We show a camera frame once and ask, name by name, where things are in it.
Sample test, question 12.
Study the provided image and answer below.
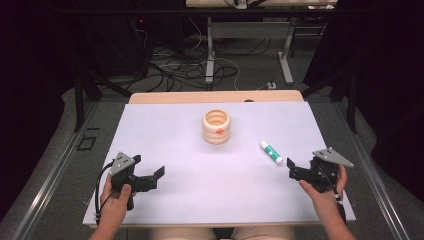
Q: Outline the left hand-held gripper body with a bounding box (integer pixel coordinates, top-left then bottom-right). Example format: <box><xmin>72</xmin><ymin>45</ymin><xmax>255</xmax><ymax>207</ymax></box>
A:
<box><xmin>109</xmin><ymin>151</ymin><xmax>158</xmax><ymax>212</ymax></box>

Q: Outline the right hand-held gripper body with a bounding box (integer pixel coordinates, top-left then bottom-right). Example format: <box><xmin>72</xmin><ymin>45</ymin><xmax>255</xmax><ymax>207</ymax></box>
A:
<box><xmin>288</xmin><ymin>147</ymin><xmax>355</xmax><ymax>194</ymax></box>

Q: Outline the person's right hand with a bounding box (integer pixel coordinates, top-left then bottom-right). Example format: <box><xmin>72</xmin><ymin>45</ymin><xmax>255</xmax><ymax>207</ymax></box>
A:
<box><xmin>298</xmin><ymin>164</ymin><xmax>348</xmax><ymax>218</ymax></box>

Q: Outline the person's left hand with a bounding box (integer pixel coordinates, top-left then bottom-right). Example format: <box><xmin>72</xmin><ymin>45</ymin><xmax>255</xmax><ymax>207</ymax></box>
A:
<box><xmin>99</xmin><ymin>174</ymin><xmax>133</xmax><ymax>223</ymax></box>

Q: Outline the white and green glue stick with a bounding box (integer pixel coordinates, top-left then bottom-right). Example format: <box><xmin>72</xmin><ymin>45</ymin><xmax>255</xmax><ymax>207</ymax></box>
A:
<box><xmin>259</xmin><ymin>140</ymin><xmax>285</xmax><ymax>165</ymax></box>

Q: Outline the white table mat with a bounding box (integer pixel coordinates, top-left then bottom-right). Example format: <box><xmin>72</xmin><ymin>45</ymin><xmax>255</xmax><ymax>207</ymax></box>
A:
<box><xmin>82</xmin><ymin>100</ymin><xmax>357</xmax><ymax>228</ymax></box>

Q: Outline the person's left leg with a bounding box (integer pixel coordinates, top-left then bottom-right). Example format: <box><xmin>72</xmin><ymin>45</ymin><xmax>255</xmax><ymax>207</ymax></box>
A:
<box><xmin>148</xmin><ymin>226</ymin><xmax>218</xmax><ymax>240</ymax></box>

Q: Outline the person's leg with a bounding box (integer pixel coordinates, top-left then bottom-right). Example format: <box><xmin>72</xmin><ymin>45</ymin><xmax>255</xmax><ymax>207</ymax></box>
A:
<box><xmin>231</xmin><ymin>226</ymin><xmax>298</xmax><ymax>240</ymax></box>
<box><xmin>148</xmin><ymin>226</ymin><xmax>218</xmax><ymax>240</ymax></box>

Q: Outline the black metal stand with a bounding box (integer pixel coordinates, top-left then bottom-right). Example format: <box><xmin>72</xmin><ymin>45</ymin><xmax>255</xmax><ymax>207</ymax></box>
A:
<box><xmin>71</xmin><ymin>63</ymin><xmax>133</xmax><ymax>133</ymax></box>
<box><xmin>301</xmin><ymin>68</ymin><xmax>359</xmax><ymax>134</ymax></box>

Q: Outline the cream ribbed cup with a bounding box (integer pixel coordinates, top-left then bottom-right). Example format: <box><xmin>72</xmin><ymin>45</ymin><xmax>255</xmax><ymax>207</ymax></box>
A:
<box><xmin>201</xmin><ymin>108</ymin><xmax>232</xmax><ymax>145</ymax></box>

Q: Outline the person's right leg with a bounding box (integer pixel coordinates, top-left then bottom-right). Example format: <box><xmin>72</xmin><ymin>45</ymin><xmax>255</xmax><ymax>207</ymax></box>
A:
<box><xmin>231</xmin><ymin>226</ymin><xmax>298</xmax><ymax>240</ymax></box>

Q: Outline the dark curtain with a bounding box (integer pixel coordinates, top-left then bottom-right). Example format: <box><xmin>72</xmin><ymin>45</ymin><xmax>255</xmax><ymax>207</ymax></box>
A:
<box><xmin>0</xmin><ymin>0</ymin><xmax>78</xmax><ymax>221</ymax></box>
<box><xmin>303</xmin><ymin>0</ymin><xmax>424</xmax><ymax>201</ymax></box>

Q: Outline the black equipment case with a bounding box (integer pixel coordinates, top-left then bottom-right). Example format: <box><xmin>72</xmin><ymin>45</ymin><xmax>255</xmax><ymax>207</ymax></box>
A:
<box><xmin>83</xmin><ymin>13</ymin><xmax>151</xmax><ymax>78</ymax></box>

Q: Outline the black crossbar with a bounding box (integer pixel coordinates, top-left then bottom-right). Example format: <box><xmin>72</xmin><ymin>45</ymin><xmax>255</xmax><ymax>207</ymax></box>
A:
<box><xmin>49</xmin><ymin>8</ymin><xmax>338</xmax><ymax>16</ymax></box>

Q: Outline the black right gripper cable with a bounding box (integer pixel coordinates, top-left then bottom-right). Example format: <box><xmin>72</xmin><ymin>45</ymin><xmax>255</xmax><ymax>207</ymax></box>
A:
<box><xmin>318</xmin><ymin>168</ymin><xmax>348</xmax><ymax>224</ymax></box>

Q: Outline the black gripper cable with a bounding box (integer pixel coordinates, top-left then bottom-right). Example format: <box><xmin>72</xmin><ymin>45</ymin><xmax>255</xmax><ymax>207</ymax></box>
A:
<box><xmin>318</xmin><ymin>168</ymin><xmax>348</xmax><ymax>224</ymax></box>
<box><xmin>94</xmin><ymin>160</ymin><xmax>116</xmax><ymax>225</ymax></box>

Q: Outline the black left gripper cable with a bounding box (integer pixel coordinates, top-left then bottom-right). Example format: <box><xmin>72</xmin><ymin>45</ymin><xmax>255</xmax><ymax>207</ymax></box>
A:
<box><xmin>94</xmin><ymin>160</ymin><xmax>116</xmax><ymax>225</ymax></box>

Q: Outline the metal floor rail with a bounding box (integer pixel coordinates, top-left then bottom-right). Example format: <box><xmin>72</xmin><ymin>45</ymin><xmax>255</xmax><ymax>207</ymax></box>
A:
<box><xmin>333</xmin><ymin>101</ymin><xmax>413</xmax><ymax>240</ymax></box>
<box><xmin>11</xmin><ymin>101</ymin><xmax>101</xmax><ymax>240</ymax></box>

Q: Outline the tangle of black floor cables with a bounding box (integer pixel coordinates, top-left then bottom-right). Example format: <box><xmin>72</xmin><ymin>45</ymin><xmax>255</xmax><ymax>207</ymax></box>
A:
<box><xmin>133</xmin><ymin>36</ymin><xmax>271</xmax><ymax>93</ymax></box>

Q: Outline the white floor cable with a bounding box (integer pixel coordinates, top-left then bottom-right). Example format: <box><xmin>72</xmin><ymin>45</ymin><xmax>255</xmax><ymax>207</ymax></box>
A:
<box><xmin>186</xmin><ymin>16</ymin><xmax>241</xmax><ymax>92</ymax></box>

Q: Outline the white metal frame desk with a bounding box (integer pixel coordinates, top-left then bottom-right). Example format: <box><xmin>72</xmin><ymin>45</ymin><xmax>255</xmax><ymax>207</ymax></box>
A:
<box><xmin>185</xmin><ymin>0</ymin><xmax>338</xmax><ymax>86</ymax></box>

